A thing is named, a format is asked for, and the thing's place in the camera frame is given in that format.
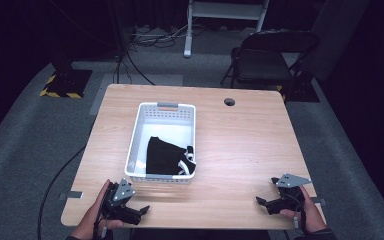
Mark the black stand pole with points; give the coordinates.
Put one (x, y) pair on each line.
(117, 43)

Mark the grey metal table bracket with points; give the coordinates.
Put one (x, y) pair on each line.
(320, 200)
(70, 194)

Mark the white metal stand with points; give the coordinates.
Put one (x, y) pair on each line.
(225, 11)

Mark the person's right hand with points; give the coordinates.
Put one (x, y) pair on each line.
(311, 213)

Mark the grey leaning panel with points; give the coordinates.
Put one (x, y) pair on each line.
(340, 36)

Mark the person's left hand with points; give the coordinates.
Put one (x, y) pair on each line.
(95, 213)

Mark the black base with hazard stripes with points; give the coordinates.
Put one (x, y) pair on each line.
(66, 83)
(301, 90)

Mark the black table grommet hole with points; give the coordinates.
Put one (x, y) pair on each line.
(229, 102)

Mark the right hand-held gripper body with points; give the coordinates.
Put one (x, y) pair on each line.
(288, 196)

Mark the white plastic basket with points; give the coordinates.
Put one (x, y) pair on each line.
(161, 123)

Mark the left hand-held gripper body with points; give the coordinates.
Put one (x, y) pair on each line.
(122, 193)

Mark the black shorts with white stripes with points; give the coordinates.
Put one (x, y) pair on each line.
(165, 158)

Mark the black folding chair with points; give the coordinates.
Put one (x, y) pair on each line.
(263, 63)

